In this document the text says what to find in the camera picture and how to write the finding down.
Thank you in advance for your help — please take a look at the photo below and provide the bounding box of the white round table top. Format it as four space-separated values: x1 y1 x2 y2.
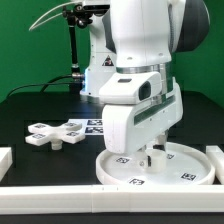
96 142 215 186

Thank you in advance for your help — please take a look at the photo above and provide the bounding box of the white left fence block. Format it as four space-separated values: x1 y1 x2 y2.
0 147 13 181

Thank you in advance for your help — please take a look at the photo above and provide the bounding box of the white cable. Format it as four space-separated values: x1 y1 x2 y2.
28 0 84 32

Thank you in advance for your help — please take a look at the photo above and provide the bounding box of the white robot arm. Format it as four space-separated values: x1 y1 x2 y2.
98 0 210 169

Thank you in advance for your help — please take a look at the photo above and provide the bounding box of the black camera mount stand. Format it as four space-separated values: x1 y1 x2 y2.
62 4 92 93

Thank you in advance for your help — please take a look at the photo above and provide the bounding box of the white cross-shaped table base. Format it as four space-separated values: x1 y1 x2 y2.
25 122 85 150

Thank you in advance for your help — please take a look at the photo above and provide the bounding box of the white fiducial marker sheet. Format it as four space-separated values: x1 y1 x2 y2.
69 119 103 135

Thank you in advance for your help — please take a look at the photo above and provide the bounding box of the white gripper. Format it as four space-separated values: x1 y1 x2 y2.
102 83 183 169

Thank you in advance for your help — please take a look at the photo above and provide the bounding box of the white front fence rail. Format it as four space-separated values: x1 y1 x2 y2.
0 185 224 215

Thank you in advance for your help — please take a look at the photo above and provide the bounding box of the white fence block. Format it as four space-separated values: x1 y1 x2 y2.
0 147 13 181
206 145 224 185

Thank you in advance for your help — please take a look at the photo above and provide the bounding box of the white right fence block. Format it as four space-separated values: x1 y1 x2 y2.
206 145 224 185

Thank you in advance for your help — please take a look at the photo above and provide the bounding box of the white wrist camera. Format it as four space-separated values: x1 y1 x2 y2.
99 72 162 105

